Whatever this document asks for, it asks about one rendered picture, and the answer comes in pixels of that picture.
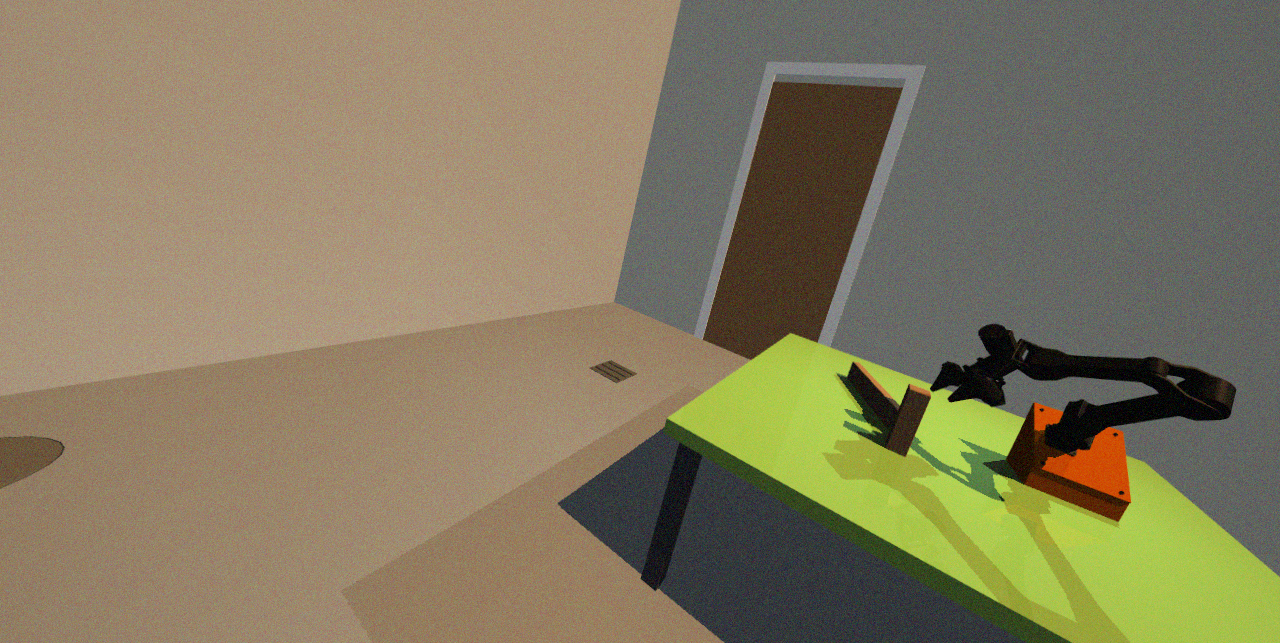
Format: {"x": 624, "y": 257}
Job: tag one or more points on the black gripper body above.
{"x": 984, "y": 372}

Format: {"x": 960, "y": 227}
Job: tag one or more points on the wooden post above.
{"x": 907, "y": 420}

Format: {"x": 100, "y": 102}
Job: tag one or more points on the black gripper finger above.
{"x": 968, "y": 390}
{"x": 943, "y": 380}

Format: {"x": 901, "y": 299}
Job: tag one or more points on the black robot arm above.
{"x": 1201, "y": 396}

